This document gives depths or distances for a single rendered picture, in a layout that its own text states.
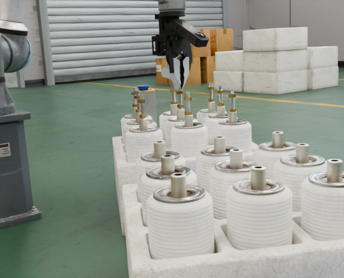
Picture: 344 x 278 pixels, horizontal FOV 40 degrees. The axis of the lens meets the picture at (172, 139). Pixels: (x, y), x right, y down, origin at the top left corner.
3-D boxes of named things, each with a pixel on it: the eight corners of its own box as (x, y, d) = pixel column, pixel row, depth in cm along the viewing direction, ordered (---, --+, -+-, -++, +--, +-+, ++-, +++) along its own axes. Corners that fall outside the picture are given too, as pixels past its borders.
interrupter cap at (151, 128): (164, 131, 119) (164, 128, 119) (138, 135, 115) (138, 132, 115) (149, 127, 125) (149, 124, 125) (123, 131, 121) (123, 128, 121)
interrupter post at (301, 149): (298, 165, 80) (298, 146, 80) (293, 161, 83) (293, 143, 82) (311, 164, 81) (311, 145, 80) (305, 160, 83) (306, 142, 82)
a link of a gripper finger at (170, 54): (177, 72, 131) (176, 41, 129) (181, 72, 130) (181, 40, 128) (165, 73, 127) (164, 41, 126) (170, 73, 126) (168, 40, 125)
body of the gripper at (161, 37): (170, 55, 137) (168, 13, 134) (192, 55, 131) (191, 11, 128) (151, 57, 131) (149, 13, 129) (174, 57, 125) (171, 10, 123)
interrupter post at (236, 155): (231, 171, 79) (231, 151, 78) (227, 167, 81) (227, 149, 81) (245, 170, 79) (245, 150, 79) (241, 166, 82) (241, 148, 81)
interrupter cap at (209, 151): (205, 159, 88) (205, 155, 87) (197, 150, 95) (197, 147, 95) (244, 156, 88) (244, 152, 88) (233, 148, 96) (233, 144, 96)
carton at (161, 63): (177, 81, 574) (176, 57, 568) (188, 82, 555) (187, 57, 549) (156, 84, 559) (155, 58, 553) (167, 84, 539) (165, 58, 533)
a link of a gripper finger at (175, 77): (166, 89, 134) (165, 57, 133) (181, 90, 130) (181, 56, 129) (158, 90, 132) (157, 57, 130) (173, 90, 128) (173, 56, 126)
